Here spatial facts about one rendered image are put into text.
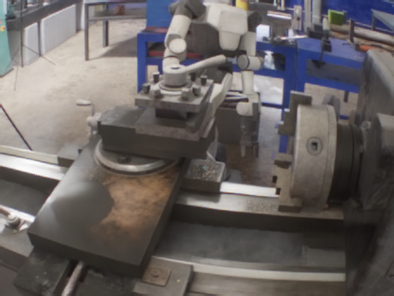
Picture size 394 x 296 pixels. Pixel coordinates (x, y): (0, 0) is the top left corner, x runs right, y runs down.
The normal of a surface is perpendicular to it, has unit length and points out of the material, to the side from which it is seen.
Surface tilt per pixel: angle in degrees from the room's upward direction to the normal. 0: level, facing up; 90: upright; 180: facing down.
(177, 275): 0
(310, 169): 70
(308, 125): 28
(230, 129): 90
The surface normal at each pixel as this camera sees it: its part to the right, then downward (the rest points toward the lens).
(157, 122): 0.01, -0.85
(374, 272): -0.22, 0.51
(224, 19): 0.59, 0.26
